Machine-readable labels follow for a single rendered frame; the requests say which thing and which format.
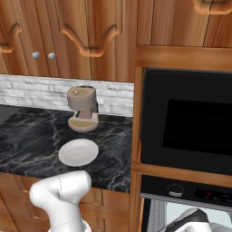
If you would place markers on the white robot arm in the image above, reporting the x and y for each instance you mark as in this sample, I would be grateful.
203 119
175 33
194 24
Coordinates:
65 193

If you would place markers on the black built-in microwave oven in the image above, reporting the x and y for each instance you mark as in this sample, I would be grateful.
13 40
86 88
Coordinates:
187 120

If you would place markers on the black oven with control panel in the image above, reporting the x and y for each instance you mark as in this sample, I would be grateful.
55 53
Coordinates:
157 185

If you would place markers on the round oven knob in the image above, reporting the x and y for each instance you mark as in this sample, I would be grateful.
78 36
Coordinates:
175 190

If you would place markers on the beige coffee machine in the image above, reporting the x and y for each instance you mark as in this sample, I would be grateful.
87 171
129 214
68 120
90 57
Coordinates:
82 104

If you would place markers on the white round plate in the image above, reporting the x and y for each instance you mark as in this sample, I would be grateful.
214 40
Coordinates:
78 152

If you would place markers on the tall wooden appliance cabinet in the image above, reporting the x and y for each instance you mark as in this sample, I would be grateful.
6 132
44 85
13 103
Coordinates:
181 57

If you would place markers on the round silver cupboard knob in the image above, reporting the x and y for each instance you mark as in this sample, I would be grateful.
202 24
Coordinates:
52 56
36 55

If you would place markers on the narrow wooden base cupboard door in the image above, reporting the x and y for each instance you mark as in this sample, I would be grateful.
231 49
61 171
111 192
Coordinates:
116 208

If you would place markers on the dark grey hob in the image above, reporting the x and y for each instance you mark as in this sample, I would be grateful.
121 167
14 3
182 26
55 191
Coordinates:
6 113

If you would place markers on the wooden cupboard door above microwave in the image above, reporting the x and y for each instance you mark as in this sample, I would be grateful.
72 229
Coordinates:
178 21

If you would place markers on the wide wooden base cupboard door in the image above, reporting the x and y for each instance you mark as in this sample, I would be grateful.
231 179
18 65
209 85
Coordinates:
15 193

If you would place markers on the wide wooden wall cupboard door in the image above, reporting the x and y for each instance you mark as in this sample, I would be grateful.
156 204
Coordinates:
99 30

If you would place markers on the narrow wooden wall cupboard door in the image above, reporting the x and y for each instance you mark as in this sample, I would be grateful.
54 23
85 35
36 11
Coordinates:
21 60

